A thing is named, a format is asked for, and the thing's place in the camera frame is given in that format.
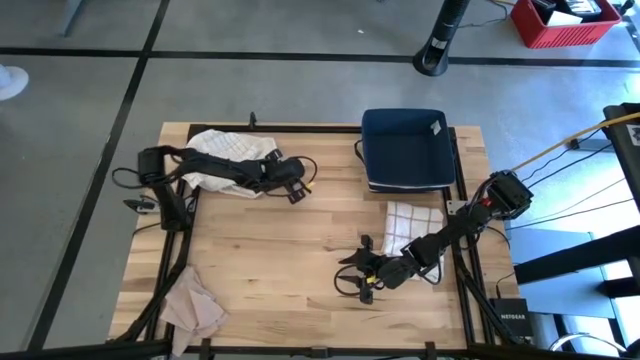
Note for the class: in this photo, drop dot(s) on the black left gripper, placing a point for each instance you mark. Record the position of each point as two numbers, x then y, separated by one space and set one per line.
285 171

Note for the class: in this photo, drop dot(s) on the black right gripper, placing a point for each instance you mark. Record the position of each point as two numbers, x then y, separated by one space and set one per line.
392 270

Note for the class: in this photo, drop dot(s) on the white towel thin grey lines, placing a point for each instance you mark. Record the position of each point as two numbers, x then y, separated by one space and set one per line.
225 145

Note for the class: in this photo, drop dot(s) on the white towel red check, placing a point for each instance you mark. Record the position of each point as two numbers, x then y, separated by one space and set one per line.
410 225

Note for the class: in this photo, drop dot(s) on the plain beige towel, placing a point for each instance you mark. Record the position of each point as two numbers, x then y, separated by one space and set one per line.
192 310

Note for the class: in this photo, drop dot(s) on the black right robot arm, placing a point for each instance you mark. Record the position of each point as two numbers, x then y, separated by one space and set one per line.
470 220

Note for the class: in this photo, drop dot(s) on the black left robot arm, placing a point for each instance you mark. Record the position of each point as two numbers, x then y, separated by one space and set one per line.
210 165

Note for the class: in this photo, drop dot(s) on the navy fabric basket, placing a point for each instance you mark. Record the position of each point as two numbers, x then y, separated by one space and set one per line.
407 150

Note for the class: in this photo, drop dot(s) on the black table clamp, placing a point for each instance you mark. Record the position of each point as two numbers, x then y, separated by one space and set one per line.
140 204

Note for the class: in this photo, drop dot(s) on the black stand base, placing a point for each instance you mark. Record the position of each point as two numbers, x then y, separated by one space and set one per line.
440 40

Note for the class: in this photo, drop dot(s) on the black metal stand beams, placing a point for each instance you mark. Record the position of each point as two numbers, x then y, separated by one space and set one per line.
575 257

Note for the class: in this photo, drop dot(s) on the grey table leg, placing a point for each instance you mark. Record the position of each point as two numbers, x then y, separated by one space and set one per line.
70 17

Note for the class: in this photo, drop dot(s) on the grey power strip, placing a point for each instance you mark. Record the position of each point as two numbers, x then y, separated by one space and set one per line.
592 145

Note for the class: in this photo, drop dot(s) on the white round floor base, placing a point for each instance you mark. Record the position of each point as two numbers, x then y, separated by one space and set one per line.
12 82

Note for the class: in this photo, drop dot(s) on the black equipment cart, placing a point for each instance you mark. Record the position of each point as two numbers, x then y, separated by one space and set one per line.
627 150

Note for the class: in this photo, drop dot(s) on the red plastic crate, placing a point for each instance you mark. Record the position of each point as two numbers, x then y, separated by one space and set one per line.
565 36

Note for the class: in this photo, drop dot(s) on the white box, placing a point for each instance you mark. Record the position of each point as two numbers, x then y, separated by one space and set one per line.
564 19

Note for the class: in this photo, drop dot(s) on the black metal table frame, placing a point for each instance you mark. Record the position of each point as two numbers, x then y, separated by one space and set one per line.
300 129

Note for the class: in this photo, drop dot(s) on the black Netgear network switch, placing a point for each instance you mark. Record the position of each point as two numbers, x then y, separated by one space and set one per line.
512 317

